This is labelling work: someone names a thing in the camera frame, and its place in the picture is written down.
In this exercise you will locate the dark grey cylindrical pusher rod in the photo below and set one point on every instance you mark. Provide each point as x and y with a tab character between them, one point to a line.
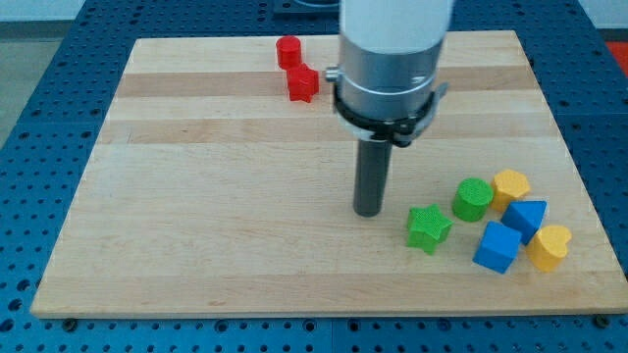
372	165

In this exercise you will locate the green star block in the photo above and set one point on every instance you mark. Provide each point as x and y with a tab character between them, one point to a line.
427	228

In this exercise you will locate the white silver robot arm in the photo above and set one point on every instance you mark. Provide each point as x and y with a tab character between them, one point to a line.
389	50

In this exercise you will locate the red star block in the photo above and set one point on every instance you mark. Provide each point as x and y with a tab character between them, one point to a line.
303	83

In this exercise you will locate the wooden board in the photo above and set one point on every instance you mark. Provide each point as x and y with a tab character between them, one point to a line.
209	194

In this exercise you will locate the red cylinder block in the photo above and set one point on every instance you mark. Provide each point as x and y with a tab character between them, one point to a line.
288	50

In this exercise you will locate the green cylinder block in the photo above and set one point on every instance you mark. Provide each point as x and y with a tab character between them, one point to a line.
472	199

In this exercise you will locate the yellow hexagon block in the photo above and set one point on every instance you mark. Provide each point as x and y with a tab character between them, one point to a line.
508	186

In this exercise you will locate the blue cube block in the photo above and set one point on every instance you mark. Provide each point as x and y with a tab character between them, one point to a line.
498	247

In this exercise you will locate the blue triangle block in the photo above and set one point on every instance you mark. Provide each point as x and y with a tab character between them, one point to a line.
526	217

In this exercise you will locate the yellow heart block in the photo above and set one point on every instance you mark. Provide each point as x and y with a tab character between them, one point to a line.
549	247

